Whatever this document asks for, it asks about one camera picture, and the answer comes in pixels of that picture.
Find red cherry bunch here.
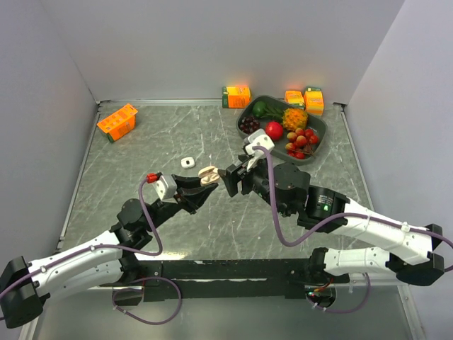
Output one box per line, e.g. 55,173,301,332
285,128,321,160

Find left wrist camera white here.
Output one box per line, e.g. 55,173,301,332
153,174,178,203

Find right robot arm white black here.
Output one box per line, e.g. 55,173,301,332
219,159,447,286

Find dark grey fruit tray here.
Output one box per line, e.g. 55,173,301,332
236,96,327,165

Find beige earbud charging case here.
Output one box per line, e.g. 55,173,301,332
198,165,220,186

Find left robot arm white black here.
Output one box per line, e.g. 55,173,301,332
1,172,219,329

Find white earbud charging case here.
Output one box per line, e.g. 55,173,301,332
180,157,195,169

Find green leafy sprig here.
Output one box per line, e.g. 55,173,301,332
263,105,285,122

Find purple grape bunch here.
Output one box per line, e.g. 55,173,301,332
239,117,260,135

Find orange juice carton right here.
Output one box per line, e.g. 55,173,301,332
304,86,324,116

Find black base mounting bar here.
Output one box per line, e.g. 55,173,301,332
97,258,351,307

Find orange juice carton lying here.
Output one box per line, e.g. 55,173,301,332
285,90,305,109

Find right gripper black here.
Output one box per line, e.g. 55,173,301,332
217,152,292,217

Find red apple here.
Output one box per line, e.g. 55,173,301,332
265,121,284,141

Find orange juice carton centre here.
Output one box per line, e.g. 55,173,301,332
222,86,251,108

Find orange juice carton left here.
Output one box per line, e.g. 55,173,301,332
97,103,138,143

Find orange spiky fruit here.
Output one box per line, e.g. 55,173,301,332
282,108,309,132

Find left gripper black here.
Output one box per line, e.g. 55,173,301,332
144,174,218,232

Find green lime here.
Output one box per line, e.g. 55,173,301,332
252,101,267,118

